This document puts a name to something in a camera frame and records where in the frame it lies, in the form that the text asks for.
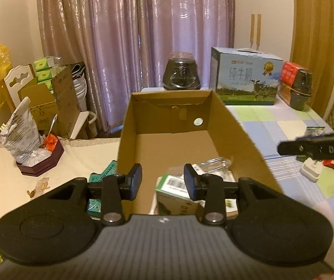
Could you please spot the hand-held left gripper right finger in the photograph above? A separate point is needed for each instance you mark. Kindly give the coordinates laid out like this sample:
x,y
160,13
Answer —
x,y
189,180

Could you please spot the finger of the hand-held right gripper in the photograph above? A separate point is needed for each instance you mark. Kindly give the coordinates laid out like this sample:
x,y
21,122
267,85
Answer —
x,y
289,148

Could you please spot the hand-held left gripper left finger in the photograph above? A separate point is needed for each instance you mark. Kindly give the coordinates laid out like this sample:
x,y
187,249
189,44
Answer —
x,y
136,179

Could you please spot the silver foil zip bag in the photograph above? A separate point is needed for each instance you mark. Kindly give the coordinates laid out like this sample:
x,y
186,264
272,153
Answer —
x,y
316,130

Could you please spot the green and white medicine box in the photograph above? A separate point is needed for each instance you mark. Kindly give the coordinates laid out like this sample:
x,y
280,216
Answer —
x,y
172,198

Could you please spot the brown cardboard box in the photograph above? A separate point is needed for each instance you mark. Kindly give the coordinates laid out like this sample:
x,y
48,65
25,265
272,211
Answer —
x,y
161,145

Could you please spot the red packet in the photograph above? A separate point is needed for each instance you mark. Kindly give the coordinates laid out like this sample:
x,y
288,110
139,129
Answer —
x,y
331,164

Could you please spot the green tea packet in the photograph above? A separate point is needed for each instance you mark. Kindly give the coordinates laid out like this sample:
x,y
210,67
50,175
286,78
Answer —
x,y
94,208
105,172

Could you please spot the red-labelled black bowl pack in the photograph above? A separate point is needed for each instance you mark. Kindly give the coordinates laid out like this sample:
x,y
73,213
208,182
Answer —
x,y
297,84

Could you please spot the white board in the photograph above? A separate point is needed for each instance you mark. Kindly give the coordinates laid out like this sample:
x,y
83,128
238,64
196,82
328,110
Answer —
x,y
79,125

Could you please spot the blue milk carton box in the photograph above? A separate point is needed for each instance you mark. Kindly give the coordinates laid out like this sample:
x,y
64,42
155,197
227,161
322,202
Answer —
x,y
243,75

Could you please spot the dark red octagonal tray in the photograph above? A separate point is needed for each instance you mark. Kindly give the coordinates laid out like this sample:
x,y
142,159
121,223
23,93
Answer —
x,y
47,164

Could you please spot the orange toy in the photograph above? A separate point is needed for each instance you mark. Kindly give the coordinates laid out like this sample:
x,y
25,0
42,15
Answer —
x,y
51,141

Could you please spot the metal spoon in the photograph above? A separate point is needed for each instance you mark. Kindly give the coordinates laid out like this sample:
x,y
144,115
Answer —
x,y
53,124

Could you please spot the clear plastic bag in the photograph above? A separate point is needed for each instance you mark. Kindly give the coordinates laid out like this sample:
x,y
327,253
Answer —
x,y
38,157

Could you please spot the stack of white plastic stools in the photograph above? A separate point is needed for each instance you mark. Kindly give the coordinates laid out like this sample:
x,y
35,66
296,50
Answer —
x,y
81,93

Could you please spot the open cardboard box with flaps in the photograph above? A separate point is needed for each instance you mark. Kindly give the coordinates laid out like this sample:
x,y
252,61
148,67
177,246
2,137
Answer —
x,y
64,102

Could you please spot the black wrapped bowl pack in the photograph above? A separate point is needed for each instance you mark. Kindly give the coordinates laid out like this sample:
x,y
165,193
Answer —
x,y
181,73

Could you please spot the yellow curtain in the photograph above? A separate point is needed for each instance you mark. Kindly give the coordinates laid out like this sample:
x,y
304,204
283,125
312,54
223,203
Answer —
x,y
316,35

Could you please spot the white printed bag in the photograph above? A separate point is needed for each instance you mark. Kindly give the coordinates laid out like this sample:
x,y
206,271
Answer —
x,y
21,134

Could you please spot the green tissue pack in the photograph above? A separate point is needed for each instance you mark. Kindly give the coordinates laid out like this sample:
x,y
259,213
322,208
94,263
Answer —
x,y
43,63
44,75
48,85

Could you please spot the cream printed cloth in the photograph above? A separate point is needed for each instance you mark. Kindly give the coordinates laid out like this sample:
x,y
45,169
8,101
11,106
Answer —
x,y
3,186

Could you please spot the purple curtain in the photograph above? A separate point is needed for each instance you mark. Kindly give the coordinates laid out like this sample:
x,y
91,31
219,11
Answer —
x,y
126,35

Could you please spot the white carved chair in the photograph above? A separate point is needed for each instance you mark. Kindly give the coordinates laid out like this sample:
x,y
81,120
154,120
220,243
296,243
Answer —
x,y
15,81

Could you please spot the tan wall strip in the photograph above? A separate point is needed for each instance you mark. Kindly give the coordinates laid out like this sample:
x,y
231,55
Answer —
x,y
253,29
259,29

